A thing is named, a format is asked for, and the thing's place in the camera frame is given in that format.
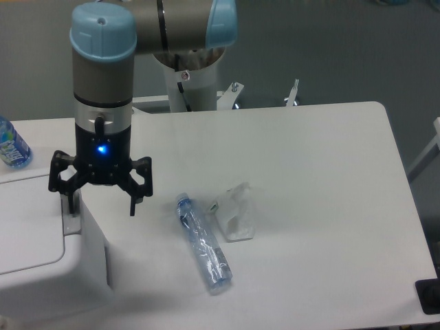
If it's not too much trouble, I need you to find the black clamp at table edge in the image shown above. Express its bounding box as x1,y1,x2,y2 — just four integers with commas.
415,278,439,315

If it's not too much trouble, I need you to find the white push-lid trash can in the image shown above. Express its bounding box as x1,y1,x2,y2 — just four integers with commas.
1,168,113,322

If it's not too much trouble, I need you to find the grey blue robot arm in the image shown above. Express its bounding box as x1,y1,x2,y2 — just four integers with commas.
48,1,238,213

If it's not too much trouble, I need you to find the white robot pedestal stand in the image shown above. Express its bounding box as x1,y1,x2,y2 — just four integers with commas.
133,47,245,113

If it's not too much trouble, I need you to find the white frame at right edge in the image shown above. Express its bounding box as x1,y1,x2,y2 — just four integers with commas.
406,117,439,183

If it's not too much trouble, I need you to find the blue labelled drink bottle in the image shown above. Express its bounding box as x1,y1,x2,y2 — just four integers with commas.
1,116,33,168

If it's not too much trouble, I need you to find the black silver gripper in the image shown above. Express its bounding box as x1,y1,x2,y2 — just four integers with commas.
47,98,153,217

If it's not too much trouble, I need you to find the crumpled white plastic bag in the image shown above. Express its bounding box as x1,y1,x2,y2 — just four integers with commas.
206,181,256,243

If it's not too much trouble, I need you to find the black cable on pedestal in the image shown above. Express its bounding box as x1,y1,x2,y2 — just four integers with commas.
173,53,192,113

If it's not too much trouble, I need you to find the clear empty plastic bottle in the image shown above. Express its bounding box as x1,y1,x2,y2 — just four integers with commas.
176,193,233,296

